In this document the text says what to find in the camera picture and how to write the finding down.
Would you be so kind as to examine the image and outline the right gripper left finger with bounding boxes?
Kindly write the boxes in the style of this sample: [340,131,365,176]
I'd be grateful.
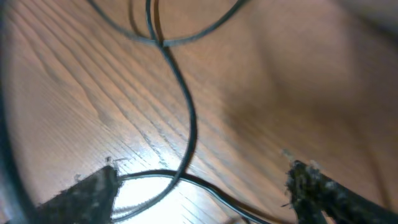
[6,164,124,224]

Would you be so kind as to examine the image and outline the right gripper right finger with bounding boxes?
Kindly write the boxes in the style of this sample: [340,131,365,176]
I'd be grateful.
[286,160,397,224]

